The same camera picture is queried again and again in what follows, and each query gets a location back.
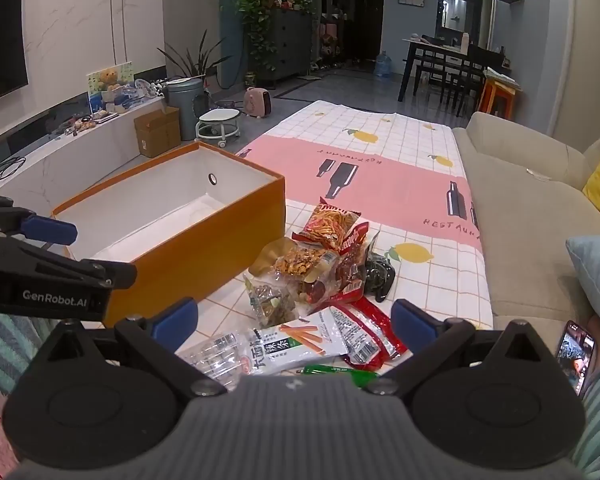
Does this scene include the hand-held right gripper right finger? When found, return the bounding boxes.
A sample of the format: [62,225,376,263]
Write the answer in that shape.
[367,298,555,397]

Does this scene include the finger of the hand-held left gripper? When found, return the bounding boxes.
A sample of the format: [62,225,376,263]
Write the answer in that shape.
[0,192,79,247]
[0,232,139,291]

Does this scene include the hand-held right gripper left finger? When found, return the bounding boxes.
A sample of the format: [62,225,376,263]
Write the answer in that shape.
[39,297,228,397]

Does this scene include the clear plastic snack packet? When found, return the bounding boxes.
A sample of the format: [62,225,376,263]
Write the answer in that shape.
[176,330,254,392]

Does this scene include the dark green snack packet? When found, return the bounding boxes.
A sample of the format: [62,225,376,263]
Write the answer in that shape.
[362,232,397,304]

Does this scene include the red white-label snack packet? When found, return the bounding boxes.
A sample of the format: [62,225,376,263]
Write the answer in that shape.
[329,304,382,372]

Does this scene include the orange storage box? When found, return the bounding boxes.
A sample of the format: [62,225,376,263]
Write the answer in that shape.
[50,141,287,328]

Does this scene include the red meat snack packet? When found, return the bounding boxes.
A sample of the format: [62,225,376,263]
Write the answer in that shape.
[305,222,377,307]

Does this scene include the clear mixed snack packet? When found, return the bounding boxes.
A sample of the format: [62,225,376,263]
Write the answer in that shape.
[244,277,302,329]

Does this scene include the white carrot print packet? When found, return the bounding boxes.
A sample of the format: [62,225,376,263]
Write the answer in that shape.
[230,307,349,377]

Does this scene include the tan nut snack packet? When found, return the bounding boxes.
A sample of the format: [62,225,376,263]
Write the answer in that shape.
[250,237,341,286]

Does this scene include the red stick snack bag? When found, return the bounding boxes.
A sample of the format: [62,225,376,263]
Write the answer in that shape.
[291,197,370,253]

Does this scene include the striped teal cloth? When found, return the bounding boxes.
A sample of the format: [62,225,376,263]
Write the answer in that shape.
[0,309,56,397]

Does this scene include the white marble television cabinet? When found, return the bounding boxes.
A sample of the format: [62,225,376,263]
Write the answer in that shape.
[0,94,182,221]

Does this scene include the pink checked printed tablecloth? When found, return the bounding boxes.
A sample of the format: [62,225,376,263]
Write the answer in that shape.
[177,100,496,391]

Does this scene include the cardboard box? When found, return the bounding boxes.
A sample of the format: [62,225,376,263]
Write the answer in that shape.
[133,106,182,159]

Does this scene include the beige sofa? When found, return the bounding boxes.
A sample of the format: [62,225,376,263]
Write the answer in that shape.
[452,110,600,342]

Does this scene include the teddy bear picture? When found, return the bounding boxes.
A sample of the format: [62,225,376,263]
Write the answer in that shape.
[86,60,135,111]

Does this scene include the smartphone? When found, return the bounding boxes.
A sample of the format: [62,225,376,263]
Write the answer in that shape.
[555,320,599,399]

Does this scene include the grey trash bin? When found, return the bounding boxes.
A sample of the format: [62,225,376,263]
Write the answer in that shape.
[166,77,207,142]

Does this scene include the white round stool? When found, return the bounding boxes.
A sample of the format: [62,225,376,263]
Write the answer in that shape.
[195,108,241,149]

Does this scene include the long-leaf potted plant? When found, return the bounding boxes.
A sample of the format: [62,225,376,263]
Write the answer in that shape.
[156,30,233,92]

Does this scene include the orange stool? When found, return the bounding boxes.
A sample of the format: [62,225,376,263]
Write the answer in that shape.
[477,71,524,122]

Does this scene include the black dining chair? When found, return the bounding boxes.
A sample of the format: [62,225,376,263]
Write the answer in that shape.
[446,44,489,119]
[414,35,449,97]

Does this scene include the blue water jug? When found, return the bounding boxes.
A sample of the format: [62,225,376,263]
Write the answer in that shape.
[374,50,394,79]

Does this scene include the dark dining table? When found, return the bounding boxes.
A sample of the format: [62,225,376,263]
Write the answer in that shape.
[397,35,487,104]

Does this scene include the dark grey drawer cabinet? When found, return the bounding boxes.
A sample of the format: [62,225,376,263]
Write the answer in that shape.
[250,7,314,89]

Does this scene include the shoe rack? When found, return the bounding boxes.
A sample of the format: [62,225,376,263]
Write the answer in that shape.
[312,10,357,70]

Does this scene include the trailing green plant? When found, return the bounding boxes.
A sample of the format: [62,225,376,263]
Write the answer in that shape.
[235,0,317,72]

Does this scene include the black cables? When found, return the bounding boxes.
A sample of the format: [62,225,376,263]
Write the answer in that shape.
[0,156,27,185]

